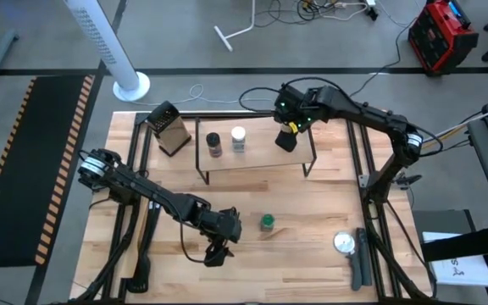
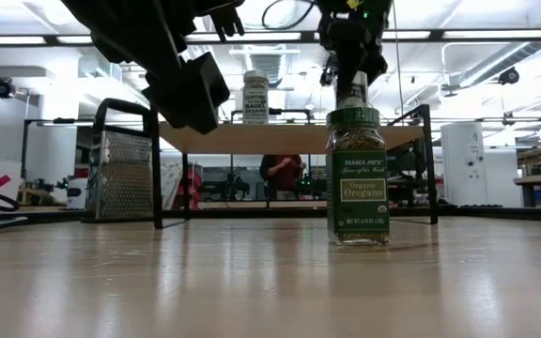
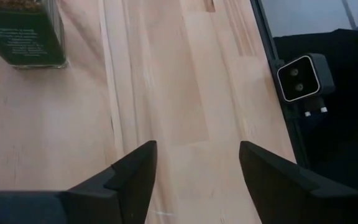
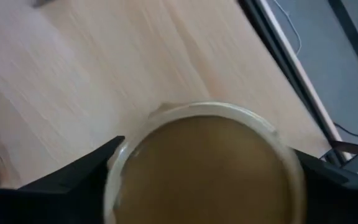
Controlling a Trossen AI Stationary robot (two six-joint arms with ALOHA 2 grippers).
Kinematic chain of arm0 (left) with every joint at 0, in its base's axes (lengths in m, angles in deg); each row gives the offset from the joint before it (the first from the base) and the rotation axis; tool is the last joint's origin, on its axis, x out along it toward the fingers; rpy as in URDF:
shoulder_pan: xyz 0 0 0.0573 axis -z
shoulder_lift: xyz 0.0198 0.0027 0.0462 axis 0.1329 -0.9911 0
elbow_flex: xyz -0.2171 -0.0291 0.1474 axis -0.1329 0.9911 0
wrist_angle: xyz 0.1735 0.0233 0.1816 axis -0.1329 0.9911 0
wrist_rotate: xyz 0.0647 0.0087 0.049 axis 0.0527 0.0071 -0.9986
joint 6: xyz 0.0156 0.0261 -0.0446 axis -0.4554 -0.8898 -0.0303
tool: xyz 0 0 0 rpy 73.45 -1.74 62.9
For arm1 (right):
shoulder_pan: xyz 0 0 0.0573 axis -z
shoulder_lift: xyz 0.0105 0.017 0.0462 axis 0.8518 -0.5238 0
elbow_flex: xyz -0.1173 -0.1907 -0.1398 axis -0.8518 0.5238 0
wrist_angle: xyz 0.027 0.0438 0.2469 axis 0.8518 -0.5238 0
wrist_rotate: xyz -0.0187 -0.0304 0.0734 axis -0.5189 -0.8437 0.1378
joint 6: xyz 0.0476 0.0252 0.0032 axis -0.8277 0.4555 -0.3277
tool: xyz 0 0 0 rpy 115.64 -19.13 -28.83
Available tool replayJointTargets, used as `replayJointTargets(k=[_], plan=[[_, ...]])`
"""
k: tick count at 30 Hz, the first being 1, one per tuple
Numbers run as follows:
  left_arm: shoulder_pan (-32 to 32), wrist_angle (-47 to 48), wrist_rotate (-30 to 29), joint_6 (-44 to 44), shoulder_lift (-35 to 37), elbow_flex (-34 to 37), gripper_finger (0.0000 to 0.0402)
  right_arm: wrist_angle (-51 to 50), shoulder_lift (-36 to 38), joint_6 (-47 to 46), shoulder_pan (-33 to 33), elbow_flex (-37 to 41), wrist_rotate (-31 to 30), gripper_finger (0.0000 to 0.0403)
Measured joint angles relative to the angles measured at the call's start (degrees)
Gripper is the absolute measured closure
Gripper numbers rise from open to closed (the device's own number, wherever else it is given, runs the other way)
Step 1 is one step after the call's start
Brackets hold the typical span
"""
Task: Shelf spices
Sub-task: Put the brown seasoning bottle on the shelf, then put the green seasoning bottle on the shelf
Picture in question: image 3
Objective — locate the black panel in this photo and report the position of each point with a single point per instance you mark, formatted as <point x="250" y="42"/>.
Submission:
<point x="346" y="140"/>

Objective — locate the black table-level camera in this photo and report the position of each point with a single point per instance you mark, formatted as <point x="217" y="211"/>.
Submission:
<point x="303" y="77"/>

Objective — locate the green lid spice jar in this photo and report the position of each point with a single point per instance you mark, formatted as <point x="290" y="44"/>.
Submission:
<point x="23" y="34"/>

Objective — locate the black aluminium frame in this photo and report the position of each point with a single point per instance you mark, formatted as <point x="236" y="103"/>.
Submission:
<point x="266" y="37"/>

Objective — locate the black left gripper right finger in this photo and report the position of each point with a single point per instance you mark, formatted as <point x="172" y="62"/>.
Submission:
<point x="297" y="199"/>

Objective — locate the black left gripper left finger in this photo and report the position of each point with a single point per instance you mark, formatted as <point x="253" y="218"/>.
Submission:
<point x="73" y="208"/>

